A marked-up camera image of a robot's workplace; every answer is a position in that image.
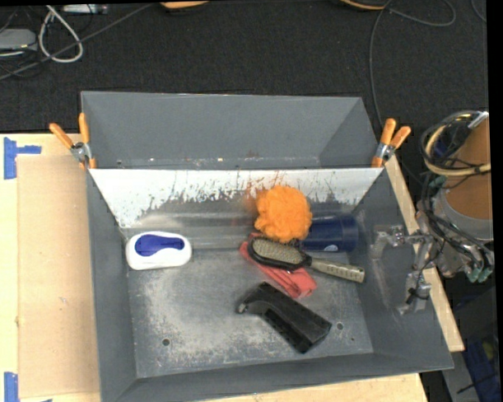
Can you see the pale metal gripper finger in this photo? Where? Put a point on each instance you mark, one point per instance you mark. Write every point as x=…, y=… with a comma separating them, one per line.
x=417, y=293
x=397, y=235

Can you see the dark blue cylinder can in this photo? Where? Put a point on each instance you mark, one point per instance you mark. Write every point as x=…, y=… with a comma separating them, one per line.
x=331, y=234

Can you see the red folded cloth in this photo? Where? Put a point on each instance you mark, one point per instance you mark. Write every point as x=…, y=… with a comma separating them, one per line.
x=293, y=279

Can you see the orange fluffy ball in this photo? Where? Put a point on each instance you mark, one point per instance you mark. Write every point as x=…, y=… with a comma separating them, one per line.
x=282, y=213

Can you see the black plastic comb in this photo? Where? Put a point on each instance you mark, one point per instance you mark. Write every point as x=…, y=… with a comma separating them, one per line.
x=290, y=316

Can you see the grey metal bin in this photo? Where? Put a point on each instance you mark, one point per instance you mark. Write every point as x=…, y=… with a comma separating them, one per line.
x=206, y=317

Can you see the brown cardboard board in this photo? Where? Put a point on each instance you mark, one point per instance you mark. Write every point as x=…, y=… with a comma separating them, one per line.
x=52, y=277

